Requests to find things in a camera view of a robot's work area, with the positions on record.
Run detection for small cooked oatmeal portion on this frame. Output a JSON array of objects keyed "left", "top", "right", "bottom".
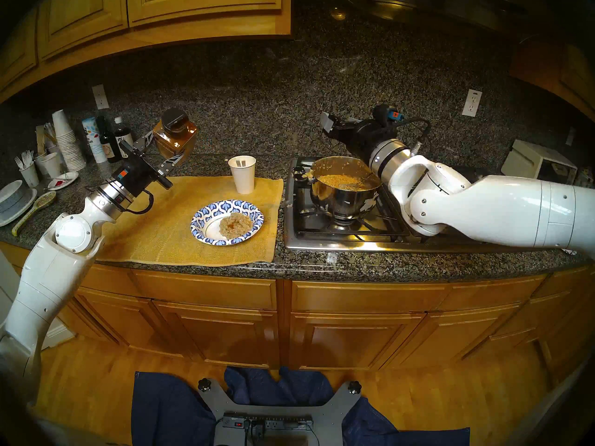
[
  {"left": 219, "top": 215, "right": 254, "bottom": 239},
  {"left": 219, "top": 212, "right": 251, "bottom": 230}
]

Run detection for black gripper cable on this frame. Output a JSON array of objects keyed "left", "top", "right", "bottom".
[
  {"left": 400, "top": 118, "right": 432, "bottom": 155},
  {"left": 125, "top": 190, "right": 155, "bottom": 216}
]

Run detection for white countertop appliance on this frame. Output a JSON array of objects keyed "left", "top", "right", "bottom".
[{"left": 501, "top": 139, "right": 579, "bottom": 185}]

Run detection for metal serving spoon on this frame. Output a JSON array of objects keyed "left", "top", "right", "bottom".
[{"left": 338, "top": 171, "right": 378, "bottom": 191}]

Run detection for stainless steel pot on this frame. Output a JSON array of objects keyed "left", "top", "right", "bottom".
[{"left": 292, "top": 156, "right": 386, "bottom": 220}]

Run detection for dark glass bottle white label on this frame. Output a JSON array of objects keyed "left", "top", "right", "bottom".
[{"left": 113, "top": 117, "right": 135, "bottom": 158}]

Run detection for grey bowl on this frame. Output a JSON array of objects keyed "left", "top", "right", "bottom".
[{"left": 0, "top": 180, "right": 28, "bottom": 213}]

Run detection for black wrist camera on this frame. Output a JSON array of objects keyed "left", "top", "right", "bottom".
[
  {"left": 373, "top": 105, "right": 403, "bottom": 125},
  {"left": 111, "top": 165, "right": 139, "bottom": 191}
]

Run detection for small white plate red scrap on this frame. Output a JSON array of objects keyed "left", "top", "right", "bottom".
[{"left": 46, "top": 172, "right": 79, "bottom": 191}]

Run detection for steel gas cooktop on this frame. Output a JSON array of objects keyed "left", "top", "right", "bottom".
[{"left": 284, "top": 156, "right": 512, "bottom": 253}]

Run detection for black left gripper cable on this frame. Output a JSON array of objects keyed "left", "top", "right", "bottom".
[{"left": 125, "top": 190, "right": 155, "bottom": 216}]

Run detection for blue patterned paper bowl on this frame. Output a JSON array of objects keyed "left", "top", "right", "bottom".
[{"left": 190, "top": 199, "right": 264, "bottom": 246}]

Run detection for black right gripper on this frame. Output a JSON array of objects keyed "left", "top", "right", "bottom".
[{"left": 320, "top": 111, "right": 396, "bottom": 160}]

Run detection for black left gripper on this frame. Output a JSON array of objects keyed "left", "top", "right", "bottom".
[{"left": 111, "top": 131, "right": 185, "bottom": 197}]

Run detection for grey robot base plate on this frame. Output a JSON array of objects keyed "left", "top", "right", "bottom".
[{"left": 198, "top": 379, "right": 362, "bottom": 446}]

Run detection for amber cinnamon bottle black cap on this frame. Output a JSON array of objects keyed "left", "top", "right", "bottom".
[{"left": 152, "top": 108, "right": 198, "bottom": 164}]

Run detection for wide wooden wall cabinets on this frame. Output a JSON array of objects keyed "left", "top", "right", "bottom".
[{"left": 0, "top": 0, "right": 292, "bottom": 104}]

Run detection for dark glass bottle tan label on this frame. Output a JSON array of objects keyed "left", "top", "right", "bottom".
[{"left": 97, "top": 116, "right": 121, "bottom": 164}]

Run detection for stack of white paper cups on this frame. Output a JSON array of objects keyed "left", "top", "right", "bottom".
[{"left": 51, "top": 109, "right": 87, "bottom": 172}]

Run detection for blue white carton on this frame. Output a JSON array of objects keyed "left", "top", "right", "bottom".
[{"left": 82, "top": 117, "right": 108, "bottom": 164}]

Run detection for dark blue blanket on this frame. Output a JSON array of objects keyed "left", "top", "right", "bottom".
[{"left": 131, "top": 366, "right": 470, "bottom": 446}]

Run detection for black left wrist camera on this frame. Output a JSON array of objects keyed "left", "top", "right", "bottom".
[{"left": 111, "top": 165, "right": 139, "bottom": 191}]

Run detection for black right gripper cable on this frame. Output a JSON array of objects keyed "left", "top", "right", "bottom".
[{"left": 400, "top": 118, "right": 432, "bottom": 155}]

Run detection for large cooked oatmeal batch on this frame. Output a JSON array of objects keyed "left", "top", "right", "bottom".
[{"left": 317, "top": 172, "right": 378, "bottom": 191}]

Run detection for wooden base cabinets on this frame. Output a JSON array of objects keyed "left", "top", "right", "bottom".
[{"left": 0, "top": 241, "right": 595, "bottom": 385}]

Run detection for yellow cloth mat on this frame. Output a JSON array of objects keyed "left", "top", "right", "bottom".
[{"left": 95, "top": 175, "right": 284, "bottom": 267}]

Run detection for wooden spoon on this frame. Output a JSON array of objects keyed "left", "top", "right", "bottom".
[{"left": 12, "top": 190, "right": 57, "bottom": 237}]

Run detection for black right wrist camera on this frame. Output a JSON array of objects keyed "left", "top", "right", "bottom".
[{"left": 373, "top": 105, "right": 403, "bottom": 125}]

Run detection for bundle of stirrers and utensils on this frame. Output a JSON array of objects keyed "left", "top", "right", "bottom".
[{"left": 36, "top": 122, "right": 61, "bottom": 155}]

